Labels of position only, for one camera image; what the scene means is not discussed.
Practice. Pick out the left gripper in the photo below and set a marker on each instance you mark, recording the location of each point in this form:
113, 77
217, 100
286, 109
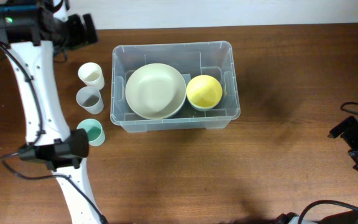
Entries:
79, 39

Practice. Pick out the cream plastic cup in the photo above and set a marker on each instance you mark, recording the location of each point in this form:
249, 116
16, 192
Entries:
91, 74

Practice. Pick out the grey translucent plastic cup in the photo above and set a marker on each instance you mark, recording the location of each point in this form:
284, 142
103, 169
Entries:
89, 98

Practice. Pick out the beige plate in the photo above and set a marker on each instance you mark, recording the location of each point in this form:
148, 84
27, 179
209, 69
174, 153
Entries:
156, 91

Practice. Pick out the mint green plastic cup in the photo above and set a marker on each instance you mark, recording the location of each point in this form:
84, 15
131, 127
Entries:
94, 131

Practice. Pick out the yellow plastic bowl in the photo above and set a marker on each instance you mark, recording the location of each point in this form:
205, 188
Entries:
204, 90

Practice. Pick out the white plastic bowl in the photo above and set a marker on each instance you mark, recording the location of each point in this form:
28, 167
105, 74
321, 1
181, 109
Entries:
202, 108

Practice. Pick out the blue plate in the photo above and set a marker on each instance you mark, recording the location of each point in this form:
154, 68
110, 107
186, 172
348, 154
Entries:
181, 109

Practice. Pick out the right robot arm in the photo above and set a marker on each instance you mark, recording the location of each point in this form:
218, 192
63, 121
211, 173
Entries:
351, 216

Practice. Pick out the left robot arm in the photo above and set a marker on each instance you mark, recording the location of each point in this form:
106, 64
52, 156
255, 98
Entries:
32, 33

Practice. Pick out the white label in container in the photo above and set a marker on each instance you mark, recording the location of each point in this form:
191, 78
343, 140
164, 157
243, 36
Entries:
186, 77

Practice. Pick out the clear plastic storage container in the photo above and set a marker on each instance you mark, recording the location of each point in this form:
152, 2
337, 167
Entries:
197, 58

